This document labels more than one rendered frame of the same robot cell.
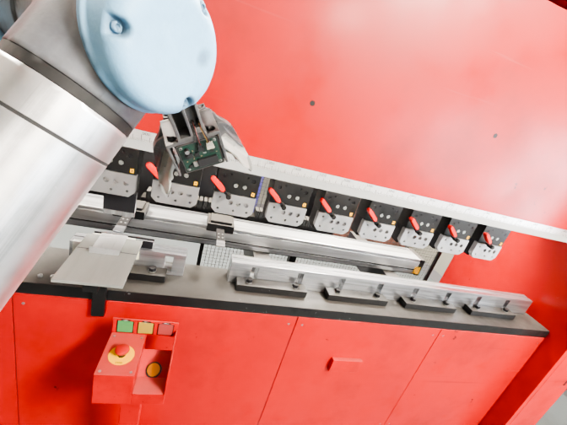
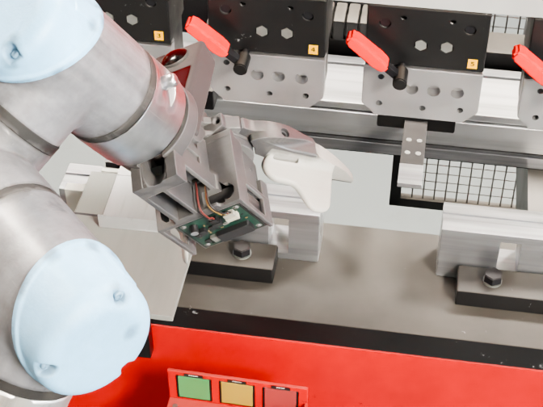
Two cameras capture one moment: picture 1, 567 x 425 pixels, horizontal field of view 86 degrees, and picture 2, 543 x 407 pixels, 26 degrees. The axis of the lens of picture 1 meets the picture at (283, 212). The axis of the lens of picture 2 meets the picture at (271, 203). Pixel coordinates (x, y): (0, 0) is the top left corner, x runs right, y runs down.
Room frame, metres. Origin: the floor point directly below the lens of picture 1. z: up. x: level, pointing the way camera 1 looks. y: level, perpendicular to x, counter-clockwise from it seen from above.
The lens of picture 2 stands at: (-0.15, -0.19, 2.12)
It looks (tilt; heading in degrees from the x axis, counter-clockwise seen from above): 42 degrees down; 27
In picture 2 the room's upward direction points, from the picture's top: straight up
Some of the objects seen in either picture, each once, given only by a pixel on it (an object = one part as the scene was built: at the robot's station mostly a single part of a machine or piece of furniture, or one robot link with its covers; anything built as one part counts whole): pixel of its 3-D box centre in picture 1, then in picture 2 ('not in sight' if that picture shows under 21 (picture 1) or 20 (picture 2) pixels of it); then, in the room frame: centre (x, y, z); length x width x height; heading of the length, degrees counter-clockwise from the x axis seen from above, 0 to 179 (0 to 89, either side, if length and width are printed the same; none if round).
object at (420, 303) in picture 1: (428, 304); not in sight; (1.31, -0.81, 0.89); 0.30 x 0.05 x 0.03; 108
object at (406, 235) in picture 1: (414, 225); not in sight; (1.29, -0.57, 1.26); 0.15 x 0.09 x 0.17; 108
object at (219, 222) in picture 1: (220, 229); (415, 125); (1.20, 0.24, 1.01); 0.26 x 0.12 x 0.05; 18
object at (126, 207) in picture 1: (120, 202); not in sight; (0.94, 0.55, 1.13); 0.10 x 0.02 x 0.10; 108
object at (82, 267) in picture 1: (103, 258); (129, 241); (0.80, 0.51, 1.00); 0.26 x 0.18 x 0.01; 18
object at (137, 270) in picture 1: (121, 271); (175, 253); (0.90, 0.50, 0.89); 0.30 x 0.05 x 0.03; 108
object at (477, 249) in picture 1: (483, 239); not in sight; (1.41, -0.95, 1.26); 0.15 x 0.09 x 0.17; 108
